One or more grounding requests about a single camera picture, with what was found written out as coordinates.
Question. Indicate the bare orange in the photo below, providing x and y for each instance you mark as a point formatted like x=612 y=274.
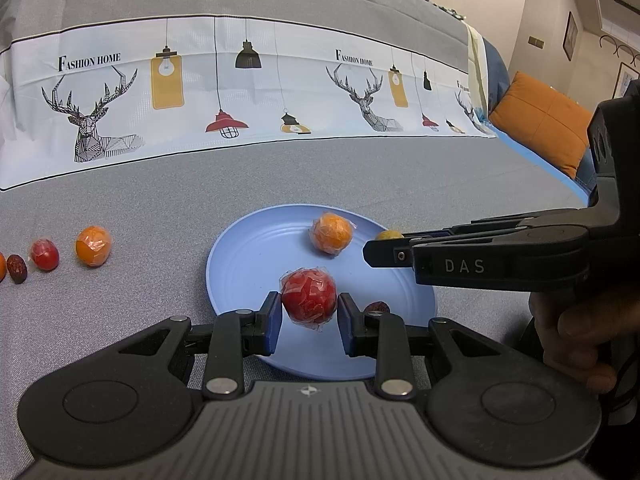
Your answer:
x=2 y=266

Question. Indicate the wall switch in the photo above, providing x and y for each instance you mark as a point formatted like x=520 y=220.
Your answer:
x=536 y=42

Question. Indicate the blue cushion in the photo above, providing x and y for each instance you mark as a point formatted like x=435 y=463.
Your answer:
x=496 y=75

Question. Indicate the orange pillow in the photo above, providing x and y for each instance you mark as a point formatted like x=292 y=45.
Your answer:
x=545 y=120

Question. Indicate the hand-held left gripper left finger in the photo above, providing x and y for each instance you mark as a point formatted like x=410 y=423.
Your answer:
x=272 y=322

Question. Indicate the blue plate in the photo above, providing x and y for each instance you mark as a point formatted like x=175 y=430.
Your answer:
x=250 y=260

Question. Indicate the framed wall picture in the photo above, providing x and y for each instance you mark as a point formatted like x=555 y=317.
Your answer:
x=570 y=36
x=626 y=80

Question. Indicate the plastic-wrapped red tomato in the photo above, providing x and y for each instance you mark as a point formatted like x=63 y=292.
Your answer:
x=45 y=255
x=308 y=302

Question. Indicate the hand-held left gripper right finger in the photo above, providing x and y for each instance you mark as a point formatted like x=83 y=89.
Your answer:
x=346 y=325

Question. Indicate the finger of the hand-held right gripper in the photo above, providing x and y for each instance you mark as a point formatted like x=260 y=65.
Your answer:
x=460 y=227
x=387 y=255

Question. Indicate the light blue bedsheet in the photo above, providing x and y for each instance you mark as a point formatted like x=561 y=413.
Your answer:
x=540 y=165

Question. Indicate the person's right hand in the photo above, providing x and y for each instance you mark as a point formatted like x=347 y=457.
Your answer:
x=575 y=330

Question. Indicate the small yellow fruit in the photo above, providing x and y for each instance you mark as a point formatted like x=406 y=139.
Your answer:
x=390 y=235

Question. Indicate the dried red date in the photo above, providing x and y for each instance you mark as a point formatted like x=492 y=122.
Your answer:
x=376 y=306
x=17 y=268

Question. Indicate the plastic-wrapped orange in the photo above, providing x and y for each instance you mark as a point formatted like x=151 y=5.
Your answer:
x=330 y=232
x=93 y=246

